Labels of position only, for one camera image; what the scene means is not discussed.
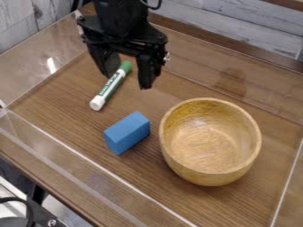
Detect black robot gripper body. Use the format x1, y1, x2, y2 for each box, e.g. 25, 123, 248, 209
81, 0, 168, 65

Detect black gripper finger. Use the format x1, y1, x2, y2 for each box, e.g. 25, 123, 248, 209
88, 44, 120, 78
136, 53, 161, 90

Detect blue foam block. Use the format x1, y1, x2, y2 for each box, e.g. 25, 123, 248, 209
104, 112, 152, 155

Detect light wooden bowl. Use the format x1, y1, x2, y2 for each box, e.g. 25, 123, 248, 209
159, 98, 263, 186

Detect green and white marker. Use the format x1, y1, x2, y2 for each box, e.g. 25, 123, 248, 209
89, 60, 132, 111

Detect black metal table leg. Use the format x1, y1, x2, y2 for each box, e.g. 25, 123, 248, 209
32, 184, 46, 205

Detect clear acrylic corner bracket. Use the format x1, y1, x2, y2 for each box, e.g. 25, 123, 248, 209
73, 10, 84, 36

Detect clear acrylic wall panels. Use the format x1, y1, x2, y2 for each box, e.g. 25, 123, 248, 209
0, 16, 303, 227

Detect black cable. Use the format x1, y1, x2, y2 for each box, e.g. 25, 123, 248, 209
0, 196, 36, 227

